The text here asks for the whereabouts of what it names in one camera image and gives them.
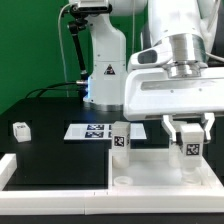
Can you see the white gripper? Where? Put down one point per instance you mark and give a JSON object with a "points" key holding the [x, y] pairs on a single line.
{"points": [[150, 93]]}

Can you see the white square table top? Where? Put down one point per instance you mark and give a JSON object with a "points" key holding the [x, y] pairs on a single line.
{"points": [[151, 169]]}

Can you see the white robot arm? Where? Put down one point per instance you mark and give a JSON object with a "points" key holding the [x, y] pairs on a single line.
{"points": [[184, 29]]}

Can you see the white sheet with tags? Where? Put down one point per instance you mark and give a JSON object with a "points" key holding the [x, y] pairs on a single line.
{"points": [[100, 131]]}

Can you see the white U-shaped fence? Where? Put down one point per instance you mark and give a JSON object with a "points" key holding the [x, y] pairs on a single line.
{"points": [[104, 201]]}

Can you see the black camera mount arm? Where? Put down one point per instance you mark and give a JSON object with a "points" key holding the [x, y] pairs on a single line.
{"points": [[75, 27]]}

